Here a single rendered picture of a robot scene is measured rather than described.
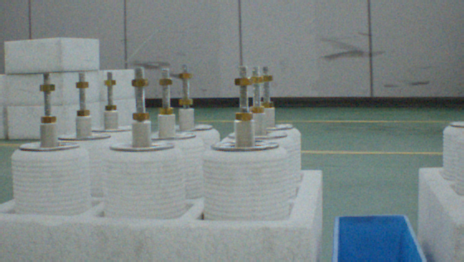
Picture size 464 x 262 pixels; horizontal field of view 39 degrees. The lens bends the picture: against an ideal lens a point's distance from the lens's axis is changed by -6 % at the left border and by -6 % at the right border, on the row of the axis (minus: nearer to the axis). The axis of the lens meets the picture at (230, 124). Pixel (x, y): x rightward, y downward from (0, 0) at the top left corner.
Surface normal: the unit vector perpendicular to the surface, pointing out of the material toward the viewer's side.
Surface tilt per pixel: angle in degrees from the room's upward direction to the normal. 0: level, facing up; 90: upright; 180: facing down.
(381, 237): 88
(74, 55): 90
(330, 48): 90
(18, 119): 90
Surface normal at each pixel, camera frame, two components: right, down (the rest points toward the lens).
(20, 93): -0.34, 0.08
